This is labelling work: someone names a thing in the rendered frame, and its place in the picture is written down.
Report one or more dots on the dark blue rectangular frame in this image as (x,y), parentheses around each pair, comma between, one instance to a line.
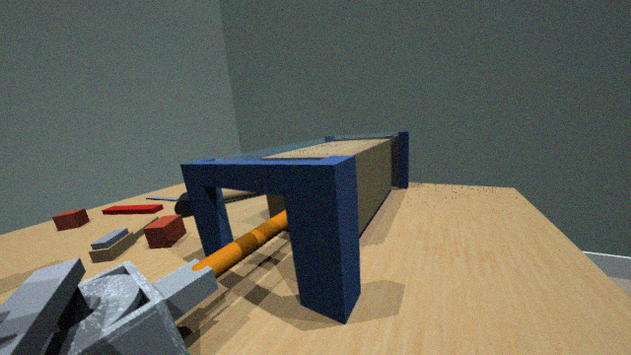
(316,205)

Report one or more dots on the wooden-handled mallet with black head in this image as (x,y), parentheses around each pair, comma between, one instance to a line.
(183,207)

